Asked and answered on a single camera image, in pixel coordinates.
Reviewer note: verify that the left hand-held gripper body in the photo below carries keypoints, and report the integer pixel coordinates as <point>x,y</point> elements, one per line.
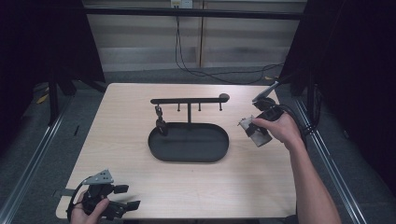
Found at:
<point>99,196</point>

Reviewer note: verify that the grey key pouch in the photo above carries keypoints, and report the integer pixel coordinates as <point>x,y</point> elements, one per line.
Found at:
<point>261,141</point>

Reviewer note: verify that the white wall socket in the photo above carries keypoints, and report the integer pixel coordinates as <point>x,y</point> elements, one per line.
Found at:
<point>181,3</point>

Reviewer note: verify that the metal floor rail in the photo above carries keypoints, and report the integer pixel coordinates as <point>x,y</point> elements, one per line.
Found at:
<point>330,161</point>
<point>34,155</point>

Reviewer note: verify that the yellow tape strip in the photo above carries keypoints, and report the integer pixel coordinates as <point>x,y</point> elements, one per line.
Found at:
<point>43,99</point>

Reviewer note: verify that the person's right hand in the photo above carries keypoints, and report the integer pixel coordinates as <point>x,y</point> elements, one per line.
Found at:
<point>281,129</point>

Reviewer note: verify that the dark curtain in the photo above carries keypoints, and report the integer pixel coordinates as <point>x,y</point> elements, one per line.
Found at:
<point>358,77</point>
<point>37,40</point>

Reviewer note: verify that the black car key with keyring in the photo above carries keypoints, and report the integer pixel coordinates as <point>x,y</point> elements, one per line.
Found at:
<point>161,123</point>

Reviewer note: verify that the black key stand with tray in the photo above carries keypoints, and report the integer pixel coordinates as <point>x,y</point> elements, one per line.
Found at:
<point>188,146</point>

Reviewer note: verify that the black horizontal bar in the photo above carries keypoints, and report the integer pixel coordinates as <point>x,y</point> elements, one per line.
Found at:
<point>193,13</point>

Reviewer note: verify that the black metal stand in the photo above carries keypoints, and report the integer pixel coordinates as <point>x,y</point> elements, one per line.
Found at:
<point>53,99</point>

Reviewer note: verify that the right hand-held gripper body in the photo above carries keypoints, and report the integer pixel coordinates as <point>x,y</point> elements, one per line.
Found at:
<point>269,107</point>

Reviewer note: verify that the person's left hand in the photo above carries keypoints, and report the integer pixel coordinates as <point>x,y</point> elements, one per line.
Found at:
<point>84,214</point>

